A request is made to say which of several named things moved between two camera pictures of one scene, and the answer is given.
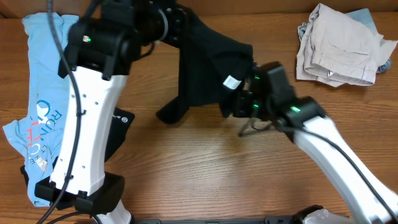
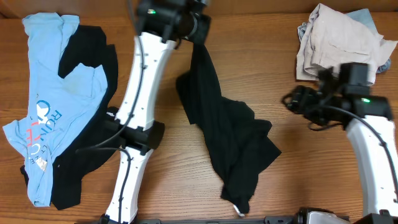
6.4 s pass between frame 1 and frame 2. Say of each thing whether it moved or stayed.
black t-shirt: moved
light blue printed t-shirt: stayed
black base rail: stayed
